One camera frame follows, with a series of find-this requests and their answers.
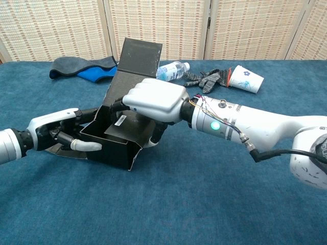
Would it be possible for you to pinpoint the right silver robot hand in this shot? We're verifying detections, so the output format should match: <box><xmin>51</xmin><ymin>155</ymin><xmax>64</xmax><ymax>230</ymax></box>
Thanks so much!
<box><xmin>109</xmin><ymin>78</ymin><xmax>190</xmax><ymax>149</ymax></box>

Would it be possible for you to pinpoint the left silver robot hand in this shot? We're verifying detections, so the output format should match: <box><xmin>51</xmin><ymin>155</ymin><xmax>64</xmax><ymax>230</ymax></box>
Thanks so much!
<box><xmin>27</xmin><ymin>107</ymin><xmax>103</xmax><ymax>153</ymax></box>

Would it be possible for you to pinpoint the black paper box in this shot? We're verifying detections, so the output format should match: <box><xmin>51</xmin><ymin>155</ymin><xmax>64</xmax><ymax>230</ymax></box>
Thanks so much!
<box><xmin>44</xmin><ymin>37</ymin><xmax>168</xmax><ymax>172</ymax></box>

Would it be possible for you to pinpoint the clear plastic water bottle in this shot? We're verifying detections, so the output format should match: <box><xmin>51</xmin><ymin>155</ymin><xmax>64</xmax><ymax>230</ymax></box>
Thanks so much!
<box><xmin>156</xmin><ymin>62</ymin><xmax>191</xmax><ymax>82</ymax></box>

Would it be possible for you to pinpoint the grey knit glove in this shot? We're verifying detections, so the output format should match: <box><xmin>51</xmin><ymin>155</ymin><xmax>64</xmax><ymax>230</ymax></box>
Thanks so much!
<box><xmin>183</xmin><ymin>67</ymin><xmax>232</xmax><ymax>94</ymax></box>

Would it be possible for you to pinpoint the grey towel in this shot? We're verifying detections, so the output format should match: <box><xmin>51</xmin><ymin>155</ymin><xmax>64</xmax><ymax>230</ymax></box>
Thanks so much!
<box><xmin>49</xmin><ymin>56</ymin><xmax>118</xmax><ymax>80</ymax></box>

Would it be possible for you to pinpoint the blue cloth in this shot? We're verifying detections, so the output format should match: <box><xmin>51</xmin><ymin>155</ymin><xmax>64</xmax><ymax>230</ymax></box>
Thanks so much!
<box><xmin>76</xmin><ymin>66</ymin><xmax>118</xmax><ymax>84</ymax></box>

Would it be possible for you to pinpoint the woven folding screen panel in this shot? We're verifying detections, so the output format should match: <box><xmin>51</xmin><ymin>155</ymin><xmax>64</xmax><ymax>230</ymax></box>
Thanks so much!
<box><xmin>0</xmin><ymin>0</ymin><xmax>113</xmax><ymax>63</ymax></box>
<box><xmin>103</xmin><ymin>0</ymin><xmax>213</xmax><ymax>62</ymax></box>
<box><xmin>204</xmin><ymin>0</ymin><xmax>311</xmax><ymax>61</ymax></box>
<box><xmin>285</xmin><ymin>0</ymin><xmax>327</xmax><ymax>61</ymax></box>

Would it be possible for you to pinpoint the white paper cup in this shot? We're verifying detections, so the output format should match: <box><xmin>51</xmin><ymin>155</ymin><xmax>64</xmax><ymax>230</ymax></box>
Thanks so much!
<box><xmin>228</xmin><ymin>65</ymin><xmax>265</xmax><ymax>94</ymax></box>

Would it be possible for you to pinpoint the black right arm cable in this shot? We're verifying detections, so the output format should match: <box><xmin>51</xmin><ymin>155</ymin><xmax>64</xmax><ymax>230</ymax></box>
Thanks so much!
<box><xmin>240</xmin><ymin>135</ymin><xmax>327</xmax><ymax>164</ymax></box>

